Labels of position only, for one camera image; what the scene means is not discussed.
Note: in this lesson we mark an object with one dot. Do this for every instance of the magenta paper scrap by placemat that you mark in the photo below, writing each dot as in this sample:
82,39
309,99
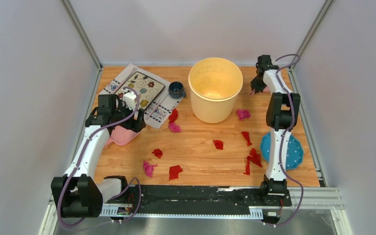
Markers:
173,127

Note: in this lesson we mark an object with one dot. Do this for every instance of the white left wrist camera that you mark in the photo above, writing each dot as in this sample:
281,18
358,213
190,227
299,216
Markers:
130,100

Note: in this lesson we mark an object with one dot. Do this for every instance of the pink dustpan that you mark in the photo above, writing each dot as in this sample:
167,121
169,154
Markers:
121,136

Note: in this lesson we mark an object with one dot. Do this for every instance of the patterned white placemat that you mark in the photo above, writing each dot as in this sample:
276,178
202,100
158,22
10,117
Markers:
159,110

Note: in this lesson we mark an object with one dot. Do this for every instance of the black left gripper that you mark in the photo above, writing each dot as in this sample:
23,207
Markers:
136,125

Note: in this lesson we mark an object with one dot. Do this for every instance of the red paper scrap small left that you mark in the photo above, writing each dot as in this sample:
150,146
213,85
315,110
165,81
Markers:
158,153

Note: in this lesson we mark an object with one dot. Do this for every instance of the floral square plate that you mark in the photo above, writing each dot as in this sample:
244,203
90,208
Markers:
147,88

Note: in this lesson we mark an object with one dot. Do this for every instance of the dark blue cup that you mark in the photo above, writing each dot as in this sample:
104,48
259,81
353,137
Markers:
176,90

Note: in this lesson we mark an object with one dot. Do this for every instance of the cream plastic bucket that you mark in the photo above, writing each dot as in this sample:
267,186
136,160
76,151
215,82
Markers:
214,84

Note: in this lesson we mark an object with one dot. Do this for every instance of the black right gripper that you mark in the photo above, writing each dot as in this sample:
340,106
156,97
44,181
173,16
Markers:
255,85

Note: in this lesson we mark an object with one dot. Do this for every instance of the aluminium frame post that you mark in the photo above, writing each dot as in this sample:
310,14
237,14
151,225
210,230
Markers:
327,4
81,32

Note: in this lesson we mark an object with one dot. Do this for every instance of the aluminium frame post right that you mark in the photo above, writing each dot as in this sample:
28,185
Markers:
327,4

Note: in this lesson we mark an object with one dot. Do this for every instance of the blue polka dot plate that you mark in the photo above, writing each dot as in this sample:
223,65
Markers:
295,152

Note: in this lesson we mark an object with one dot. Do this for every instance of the aluminium frame post left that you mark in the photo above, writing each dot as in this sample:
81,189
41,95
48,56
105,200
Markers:
81,32

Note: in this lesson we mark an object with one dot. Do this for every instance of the red paper scrap by placemat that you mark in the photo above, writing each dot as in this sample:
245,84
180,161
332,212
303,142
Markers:
173,116

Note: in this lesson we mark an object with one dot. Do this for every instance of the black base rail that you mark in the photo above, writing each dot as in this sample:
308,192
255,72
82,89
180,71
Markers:
197,200

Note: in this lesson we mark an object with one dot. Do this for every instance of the magenta paper scrap front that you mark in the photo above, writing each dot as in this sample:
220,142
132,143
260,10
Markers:
149,168

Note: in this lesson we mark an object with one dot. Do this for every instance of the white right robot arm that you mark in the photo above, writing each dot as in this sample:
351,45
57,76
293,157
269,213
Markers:
281,117

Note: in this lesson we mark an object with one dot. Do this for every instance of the magenta crumpled paper scrap right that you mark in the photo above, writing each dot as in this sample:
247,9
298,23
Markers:
243,114

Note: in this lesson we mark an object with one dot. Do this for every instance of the red paper scrap long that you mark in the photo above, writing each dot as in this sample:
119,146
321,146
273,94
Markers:
254,158

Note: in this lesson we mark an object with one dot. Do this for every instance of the red paper scrap front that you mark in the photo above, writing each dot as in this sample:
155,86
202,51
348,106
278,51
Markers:
174,172

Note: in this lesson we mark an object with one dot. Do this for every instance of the red paper scrap centre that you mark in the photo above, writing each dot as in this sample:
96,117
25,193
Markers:
218,144

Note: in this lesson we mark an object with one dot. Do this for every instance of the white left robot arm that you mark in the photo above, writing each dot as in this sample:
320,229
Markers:
75,193

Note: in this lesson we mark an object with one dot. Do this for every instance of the pink hand brush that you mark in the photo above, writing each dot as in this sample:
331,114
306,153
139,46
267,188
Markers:
254,91

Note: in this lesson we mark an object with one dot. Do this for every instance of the red paper scrap right strip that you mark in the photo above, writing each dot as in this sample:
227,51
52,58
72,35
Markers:
246,136

